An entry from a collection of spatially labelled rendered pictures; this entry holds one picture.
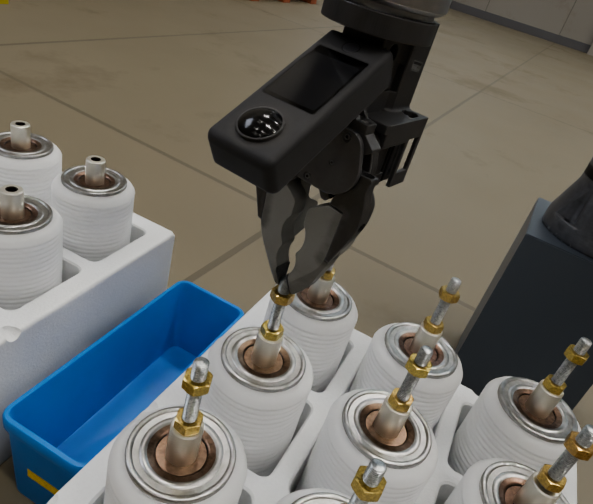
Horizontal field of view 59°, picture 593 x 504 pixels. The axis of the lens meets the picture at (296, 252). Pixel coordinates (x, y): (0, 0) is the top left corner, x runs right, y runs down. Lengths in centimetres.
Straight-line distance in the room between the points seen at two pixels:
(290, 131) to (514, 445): 37
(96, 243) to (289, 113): 44
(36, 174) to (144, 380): 30
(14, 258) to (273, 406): 30
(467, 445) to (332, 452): 17
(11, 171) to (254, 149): 50
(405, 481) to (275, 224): 22
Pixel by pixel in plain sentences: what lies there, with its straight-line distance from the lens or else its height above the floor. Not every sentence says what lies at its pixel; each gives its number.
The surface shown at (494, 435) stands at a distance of 54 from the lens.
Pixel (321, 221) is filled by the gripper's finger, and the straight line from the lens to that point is 36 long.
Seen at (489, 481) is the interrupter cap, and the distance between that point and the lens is 47.
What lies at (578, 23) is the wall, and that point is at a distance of 968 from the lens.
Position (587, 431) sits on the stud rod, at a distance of 42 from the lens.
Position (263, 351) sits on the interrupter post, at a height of 27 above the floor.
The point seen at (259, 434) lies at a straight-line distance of 47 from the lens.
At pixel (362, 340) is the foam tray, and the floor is 18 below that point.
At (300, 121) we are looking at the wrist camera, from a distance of 28.
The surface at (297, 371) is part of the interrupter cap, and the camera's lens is 47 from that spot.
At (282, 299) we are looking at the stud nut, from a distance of 42.
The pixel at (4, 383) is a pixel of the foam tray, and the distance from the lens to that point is 61.
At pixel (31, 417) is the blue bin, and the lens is 63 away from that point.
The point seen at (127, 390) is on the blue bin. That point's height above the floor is 0.
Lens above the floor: 57
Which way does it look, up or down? 31 degrees down
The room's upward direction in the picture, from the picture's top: 17 degrees clockwise
